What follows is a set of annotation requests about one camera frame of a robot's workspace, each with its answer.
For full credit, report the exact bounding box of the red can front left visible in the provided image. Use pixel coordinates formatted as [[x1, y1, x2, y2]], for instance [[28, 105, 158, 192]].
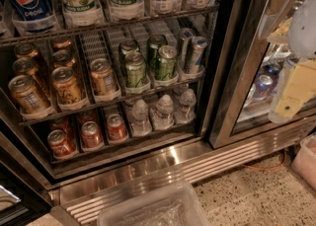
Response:
[[47, 129, 75, 158]]

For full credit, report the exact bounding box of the silver slim can right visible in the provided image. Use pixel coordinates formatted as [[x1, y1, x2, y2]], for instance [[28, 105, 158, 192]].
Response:
[[185, 37, 208, 74]]

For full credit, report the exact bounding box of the green can front left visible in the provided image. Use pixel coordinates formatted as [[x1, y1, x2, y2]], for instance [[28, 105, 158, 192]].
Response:
[[125, 52, 146, 88]]

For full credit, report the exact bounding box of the silver slim can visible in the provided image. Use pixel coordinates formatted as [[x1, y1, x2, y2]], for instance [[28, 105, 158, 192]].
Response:
[[177, 28, 196, 68], [185, 37, 208, 74]]

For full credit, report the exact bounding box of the gold can second row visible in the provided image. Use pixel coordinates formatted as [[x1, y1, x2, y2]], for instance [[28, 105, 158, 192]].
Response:
[[50, 37, 73, 52], [51, 67, 85, 105], [52, 49, 77, 71]]

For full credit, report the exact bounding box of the gold can back second row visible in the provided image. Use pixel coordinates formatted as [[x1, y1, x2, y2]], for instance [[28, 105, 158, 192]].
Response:
[[50, 37, 73, 52]]

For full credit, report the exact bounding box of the green can front right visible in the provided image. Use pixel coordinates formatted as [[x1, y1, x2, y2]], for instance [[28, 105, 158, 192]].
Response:
[[155, 45, 177, 81]]

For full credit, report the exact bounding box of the gold can third row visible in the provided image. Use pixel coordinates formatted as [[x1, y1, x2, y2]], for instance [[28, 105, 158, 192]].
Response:
[[90, 58, 118, 96]]

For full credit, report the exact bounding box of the gold can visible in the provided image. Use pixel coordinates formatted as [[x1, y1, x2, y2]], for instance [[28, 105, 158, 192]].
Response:
[[14, 43, 44, 65], [8, 75, 51, 113], [13, 57, 50, 98]]

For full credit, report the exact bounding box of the red can back left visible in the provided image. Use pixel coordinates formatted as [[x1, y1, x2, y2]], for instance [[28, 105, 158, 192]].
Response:
[[49, 116, 73, 138]]

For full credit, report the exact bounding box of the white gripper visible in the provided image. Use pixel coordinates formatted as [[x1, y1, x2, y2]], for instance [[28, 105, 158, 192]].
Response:
[[274, 58, 316, 118]]

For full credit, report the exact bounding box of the clear plastic bin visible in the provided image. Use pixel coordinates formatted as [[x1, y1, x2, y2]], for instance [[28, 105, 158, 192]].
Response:
[[97, 181, 210, 226]]

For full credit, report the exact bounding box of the silver slim can left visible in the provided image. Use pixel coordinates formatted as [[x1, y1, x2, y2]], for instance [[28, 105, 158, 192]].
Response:
[[177, 28, 196, 68]]

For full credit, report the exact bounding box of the gold can middle left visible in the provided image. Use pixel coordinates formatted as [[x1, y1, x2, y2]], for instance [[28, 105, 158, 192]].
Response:
[[13, 57, 50, 98]]

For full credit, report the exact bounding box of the red can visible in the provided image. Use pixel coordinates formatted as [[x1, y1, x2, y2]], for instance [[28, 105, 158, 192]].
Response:
[[47, 129, 75, 158], [81, 121, 103, 148], [49, 116, 73, 138], [77, 110, 98, 125], [107, 113, 127, 142]]

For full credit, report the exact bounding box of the clear water bottle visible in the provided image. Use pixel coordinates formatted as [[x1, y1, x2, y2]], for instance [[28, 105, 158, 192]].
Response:
[[174, 89, 197, 124], [150, 95, 174, 130], [130, 100, 152, 137]]

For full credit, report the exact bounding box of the gold can front second row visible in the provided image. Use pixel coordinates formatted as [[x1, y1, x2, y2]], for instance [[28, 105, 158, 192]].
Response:
[[51, 67, 85, 105]]

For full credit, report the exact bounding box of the green can back left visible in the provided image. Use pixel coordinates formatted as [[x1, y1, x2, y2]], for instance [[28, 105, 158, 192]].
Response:
[[118, 38, 139, 74]]

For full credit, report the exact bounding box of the gold can back left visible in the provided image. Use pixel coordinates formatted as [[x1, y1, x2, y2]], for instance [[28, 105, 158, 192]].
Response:
[[14, 43, 44, 65]]

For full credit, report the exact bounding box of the green can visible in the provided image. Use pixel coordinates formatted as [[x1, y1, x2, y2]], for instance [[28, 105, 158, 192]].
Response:
[[155, 45, 177, 81], [118, 38, 139, 74], [125, 52, 146, 88], [147, 34, 168, 70]]

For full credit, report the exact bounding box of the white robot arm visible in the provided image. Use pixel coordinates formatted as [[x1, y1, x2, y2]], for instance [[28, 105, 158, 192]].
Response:
[[270, 0, 316, 122]]

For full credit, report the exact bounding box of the glass fridge door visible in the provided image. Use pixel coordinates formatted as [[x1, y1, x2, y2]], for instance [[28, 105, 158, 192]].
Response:
[[207, 0, 315, 149]]

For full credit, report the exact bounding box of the red can front right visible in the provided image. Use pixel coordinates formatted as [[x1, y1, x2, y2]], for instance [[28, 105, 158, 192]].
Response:
[[107, 113, 127, 142]]

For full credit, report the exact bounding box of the blue pepsi can left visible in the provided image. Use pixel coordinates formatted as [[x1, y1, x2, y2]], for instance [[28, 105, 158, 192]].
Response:
[[254, 74, 273, 101]]

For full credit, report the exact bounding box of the orange cable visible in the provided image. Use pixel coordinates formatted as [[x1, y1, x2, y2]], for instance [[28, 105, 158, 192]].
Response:
[[241, 149, 287, 172]]

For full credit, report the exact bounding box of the green can back right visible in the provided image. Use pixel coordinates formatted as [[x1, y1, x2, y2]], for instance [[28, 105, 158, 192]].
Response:
[[147, 34, 168, 70]]

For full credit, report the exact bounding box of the gold can front left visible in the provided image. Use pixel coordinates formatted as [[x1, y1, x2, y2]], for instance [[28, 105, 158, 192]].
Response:
[[8, 75, 51, 113]]

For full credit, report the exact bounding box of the red can front middle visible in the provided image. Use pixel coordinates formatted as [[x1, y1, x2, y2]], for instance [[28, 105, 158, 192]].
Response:
[[81, 121, 103, 148]]

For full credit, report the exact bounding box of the gold can middle second row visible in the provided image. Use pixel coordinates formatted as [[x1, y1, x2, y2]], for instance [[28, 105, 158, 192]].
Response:
[[52, 49, 77, 71]]

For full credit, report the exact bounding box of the red can back middle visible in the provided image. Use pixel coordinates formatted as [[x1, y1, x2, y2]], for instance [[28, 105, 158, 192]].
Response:
[[77, 110, 98, 125]]

